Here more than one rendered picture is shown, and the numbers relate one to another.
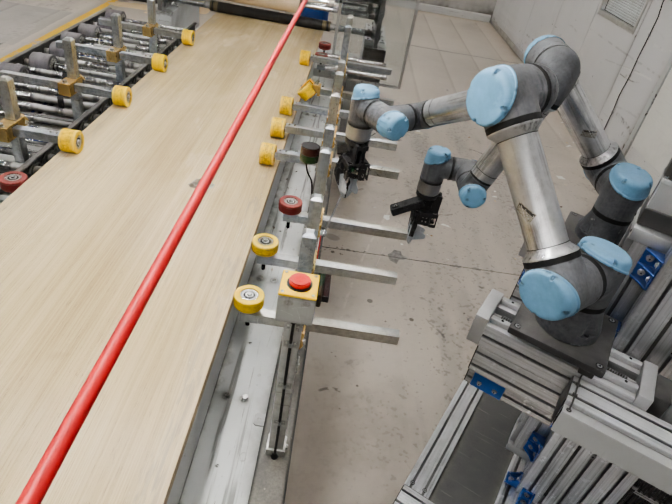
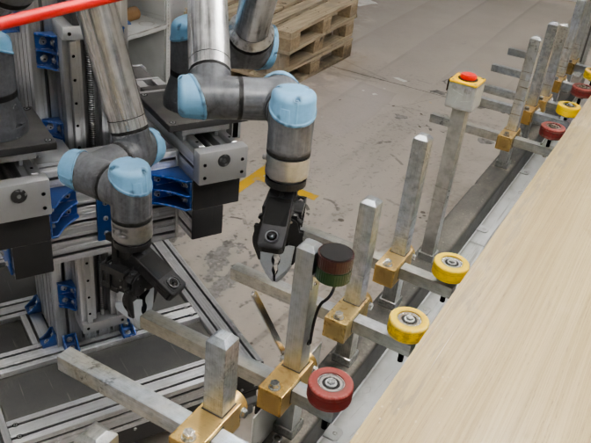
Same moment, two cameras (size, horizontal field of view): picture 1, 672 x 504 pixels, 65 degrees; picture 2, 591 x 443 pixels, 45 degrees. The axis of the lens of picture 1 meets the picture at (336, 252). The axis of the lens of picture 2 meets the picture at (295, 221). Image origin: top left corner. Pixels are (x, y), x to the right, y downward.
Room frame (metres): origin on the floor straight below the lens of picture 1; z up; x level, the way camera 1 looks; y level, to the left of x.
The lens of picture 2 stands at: (2.40, 0.56, 1.78)
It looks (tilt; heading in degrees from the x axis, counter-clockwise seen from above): 31 degrees down; 210
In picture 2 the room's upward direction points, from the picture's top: 6 degrees clockwise
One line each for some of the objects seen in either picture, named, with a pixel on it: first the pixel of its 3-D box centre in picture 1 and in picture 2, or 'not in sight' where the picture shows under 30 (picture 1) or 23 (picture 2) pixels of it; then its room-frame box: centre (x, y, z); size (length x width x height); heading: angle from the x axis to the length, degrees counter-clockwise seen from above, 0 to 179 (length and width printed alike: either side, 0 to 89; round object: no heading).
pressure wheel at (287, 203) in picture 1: (289, 213); (327, 403); (1.54, 0.18, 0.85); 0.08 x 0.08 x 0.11
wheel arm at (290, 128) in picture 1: (337, 135); not in sight; (2.05, 0.08, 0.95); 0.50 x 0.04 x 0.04; 93
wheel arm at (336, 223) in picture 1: (345, 225); (235, 363); (1.55, -0.01, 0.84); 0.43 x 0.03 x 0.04; 93
